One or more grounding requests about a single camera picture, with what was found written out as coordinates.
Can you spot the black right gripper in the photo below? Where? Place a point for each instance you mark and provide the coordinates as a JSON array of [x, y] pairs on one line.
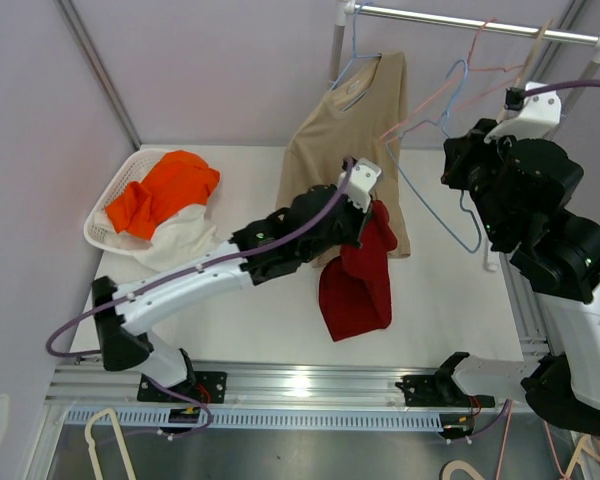
[[459, 149]]

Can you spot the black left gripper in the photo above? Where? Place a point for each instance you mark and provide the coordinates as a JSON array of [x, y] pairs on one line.
[[360, 217]]

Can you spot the dark red t-shirt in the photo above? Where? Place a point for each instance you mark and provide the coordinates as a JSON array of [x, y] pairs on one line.
[[354, 288]]

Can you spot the pink wire hanger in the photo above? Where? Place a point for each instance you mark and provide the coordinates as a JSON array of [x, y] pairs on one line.
[[453, 80]]

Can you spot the beige plastic hanger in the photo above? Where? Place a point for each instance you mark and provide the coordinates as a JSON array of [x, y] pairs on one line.
[[531, 57]]

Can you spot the white t-shirt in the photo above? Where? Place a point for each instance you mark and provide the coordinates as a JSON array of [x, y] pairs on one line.
[[182, 238]]

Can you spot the orange t-shirt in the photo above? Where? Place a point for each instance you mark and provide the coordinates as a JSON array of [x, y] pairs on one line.
[[178, 180]]

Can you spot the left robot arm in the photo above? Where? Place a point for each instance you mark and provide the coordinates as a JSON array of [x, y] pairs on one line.
[[266, 249]]

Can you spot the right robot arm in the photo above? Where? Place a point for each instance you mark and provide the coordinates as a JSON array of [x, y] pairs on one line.
[[521, 188]]

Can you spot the beige t-shirt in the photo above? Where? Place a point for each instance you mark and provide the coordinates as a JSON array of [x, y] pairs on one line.
[[351, 120]]

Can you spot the pink hanger on floor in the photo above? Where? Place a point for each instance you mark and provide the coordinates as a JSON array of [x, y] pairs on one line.
[[527, 448]]

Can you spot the beige hanger on floor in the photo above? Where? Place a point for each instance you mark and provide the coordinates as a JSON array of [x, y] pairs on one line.
[[118, 439]]

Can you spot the silver clothes rack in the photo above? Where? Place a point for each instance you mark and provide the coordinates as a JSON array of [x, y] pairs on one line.
[[556, 38]]

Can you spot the white plastic laundry basket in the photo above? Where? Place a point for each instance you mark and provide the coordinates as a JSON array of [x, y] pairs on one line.
[[134, 168]]

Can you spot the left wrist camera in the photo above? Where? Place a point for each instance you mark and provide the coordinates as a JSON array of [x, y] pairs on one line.
[[358, 180]]

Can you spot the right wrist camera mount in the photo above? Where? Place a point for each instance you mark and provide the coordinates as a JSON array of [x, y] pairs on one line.
[[537, 112]]

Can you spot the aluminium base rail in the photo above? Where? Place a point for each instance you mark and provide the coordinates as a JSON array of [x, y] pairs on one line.
[[248, 385]]

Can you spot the white slotted cable duct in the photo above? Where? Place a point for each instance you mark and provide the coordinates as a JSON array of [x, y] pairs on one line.
[[285, 419]]

